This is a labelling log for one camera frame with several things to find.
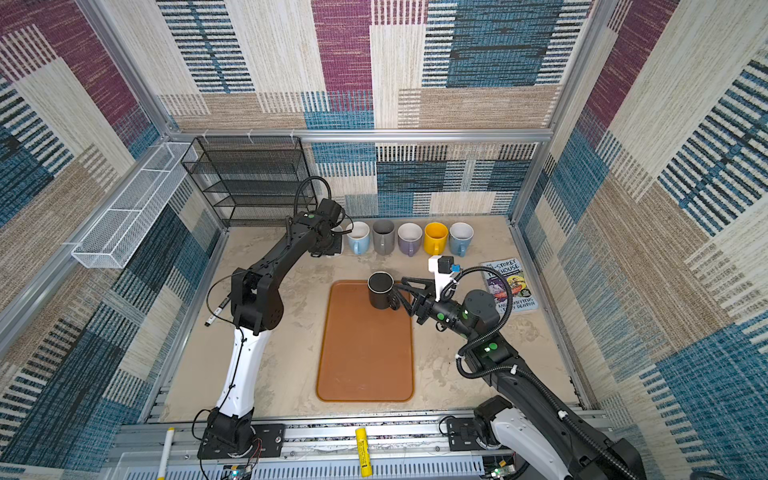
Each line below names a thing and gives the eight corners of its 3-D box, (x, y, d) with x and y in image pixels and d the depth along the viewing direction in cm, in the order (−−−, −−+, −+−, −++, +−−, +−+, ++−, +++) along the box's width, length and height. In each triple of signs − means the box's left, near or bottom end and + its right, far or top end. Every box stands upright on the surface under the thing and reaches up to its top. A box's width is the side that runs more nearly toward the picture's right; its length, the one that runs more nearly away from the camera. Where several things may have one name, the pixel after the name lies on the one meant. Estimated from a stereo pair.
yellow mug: (424, 264, 110) (427, 245, 101) (422, 242, 116) (424, 222, 108) (446, 264, 110) (451, 245, 101) (443, 242, 116) (447, 222, 108)
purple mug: (398, 260, 110) (398, 245, 103) (397, 238, 117) (397, 222, 110) (422, 260, 110) (424, 245, 103) (420, 238, 117) (421, 222, 110)
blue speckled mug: (449, 261, 109) (453, 243, 102) (445, 241, 116) (449, 222, 108) (470, 261, 109) (477, 243, 102) (466, 241, 116) (471, 222, 108)
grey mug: (366, 255, 112) (365, 235, 103) (379, 237, 118) (379, 216, 109) (385, 263, 110) (384, 242, 101) (397, 244, 116) (398, 223, 107)
